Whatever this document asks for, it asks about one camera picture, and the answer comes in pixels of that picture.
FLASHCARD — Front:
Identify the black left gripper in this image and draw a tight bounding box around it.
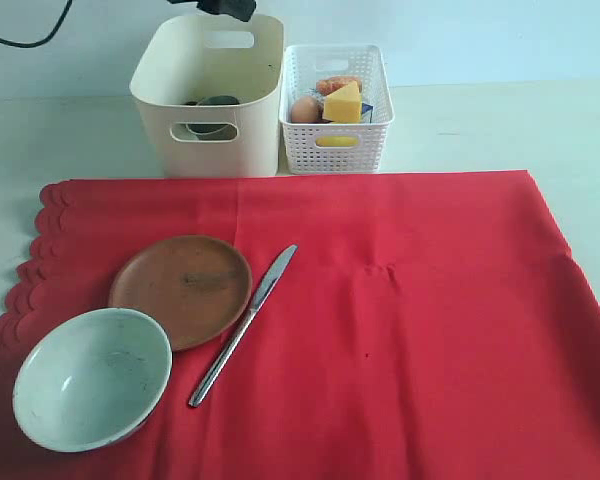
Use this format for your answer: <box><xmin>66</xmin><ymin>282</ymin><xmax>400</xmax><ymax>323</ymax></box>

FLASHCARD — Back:
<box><xmin>167</xmin><ymin>0</ymin><xmax>257</xmax><ymax>23</ymax></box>

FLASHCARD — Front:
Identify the fried chicken piece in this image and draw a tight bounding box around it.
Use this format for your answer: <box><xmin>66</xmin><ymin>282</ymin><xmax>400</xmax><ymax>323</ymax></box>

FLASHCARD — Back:
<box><xmin>315</xmin><ymin>76</ymin><xmax>363</xmax><ymax>96</ymax></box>

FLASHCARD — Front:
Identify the brown egg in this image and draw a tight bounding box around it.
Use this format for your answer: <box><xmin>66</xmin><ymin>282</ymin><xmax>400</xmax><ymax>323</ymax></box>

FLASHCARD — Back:
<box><xmin>290</xmin><ymin>95</ymin><xmax>322</xmax><ymax>124</ymax></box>

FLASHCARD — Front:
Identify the stainless steel cup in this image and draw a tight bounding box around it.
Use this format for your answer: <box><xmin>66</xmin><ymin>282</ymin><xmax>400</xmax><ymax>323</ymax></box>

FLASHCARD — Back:
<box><xmin>185</xmin><ymin>95</ymin><xmax>240</xmax><ymax>141</ymax></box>

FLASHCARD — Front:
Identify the yellow cheese wedge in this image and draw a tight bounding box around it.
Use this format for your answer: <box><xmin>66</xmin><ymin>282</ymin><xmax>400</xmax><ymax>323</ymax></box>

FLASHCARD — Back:
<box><xmin>323</xmin><ymin>81</ymin><xmax>362</xmax><ymax>124</ymax></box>

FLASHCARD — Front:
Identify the small milk carton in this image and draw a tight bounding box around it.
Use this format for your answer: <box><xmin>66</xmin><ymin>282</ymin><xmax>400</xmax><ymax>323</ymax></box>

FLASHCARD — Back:
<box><xmin>359</xmin><ymin>103</ymin><xmax>373</xmax><ymax>123</ymax></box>

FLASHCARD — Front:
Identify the yellow lemon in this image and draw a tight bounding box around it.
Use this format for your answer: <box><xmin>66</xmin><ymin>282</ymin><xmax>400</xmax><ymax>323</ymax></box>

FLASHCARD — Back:
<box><xmin>315</xmin><ymin>136</ymin><xmax>358</xmax><ymax>148</ymax></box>

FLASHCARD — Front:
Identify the pale green ceramic bowl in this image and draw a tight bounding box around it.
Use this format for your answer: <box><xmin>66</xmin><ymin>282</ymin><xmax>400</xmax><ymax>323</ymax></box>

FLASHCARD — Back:
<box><xmin>12</xmin><ymin>308</ymin><xmax>173</xmax><ymax>453</ymax></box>

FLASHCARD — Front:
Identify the cream plastic bin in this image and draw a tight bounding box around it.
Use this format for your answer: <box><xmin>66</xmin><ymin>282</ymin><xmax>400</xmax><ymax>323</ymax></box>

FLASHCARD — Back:
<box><xmin>129</xmin><ymin>14</ymin><xmax>284</xmax><ymax>177</ymax></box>

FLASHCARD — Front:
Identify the white perforated plastic basket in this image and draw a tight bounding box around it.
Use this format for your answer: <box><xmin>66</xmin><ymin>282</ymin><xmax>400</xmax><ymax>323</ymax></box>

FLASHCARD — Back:
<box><xmin>279</xmin><ymin>44</ymin><xmax>394</xmax><ymax>174</ymax></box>

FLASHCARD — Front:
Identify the stainless steel table knife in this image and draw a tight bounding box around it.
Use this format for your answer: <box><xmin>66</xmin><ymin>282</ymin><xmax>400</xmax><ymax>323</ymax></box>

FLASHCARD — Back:
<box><xmin>188</xmin><ymin>244</ymin><xmax>298</xmax><ymax>408</ymax></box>

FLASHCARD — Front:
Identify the brown wooden plate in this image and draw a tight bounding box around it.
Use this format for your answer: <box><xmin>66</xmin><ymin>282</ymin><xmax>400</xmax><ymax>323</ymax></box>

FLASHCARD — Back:
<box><xmin>108</xmin><ymin>235</ymin><xmax>253</xmax><ymax>351</ymax></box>

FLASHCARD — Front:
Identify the red tablecloth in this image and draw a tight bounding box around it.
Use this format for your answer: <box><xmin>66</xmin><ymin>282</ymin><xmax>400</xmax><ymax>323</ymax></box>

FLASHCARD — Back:
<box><xmin>0</xmin><ymin>171</ymin><xmax>600</xmax><ymax>479</ymax></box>

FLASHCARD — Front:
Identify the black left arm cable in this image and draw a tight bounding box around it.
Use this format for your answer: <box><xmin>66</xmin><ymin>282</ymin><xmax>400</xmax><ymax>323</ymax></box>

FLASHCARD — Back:
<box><xmin>0</xmin><ymin>0</ymin><xmax>74</xmax><ymax>49</ymax></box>

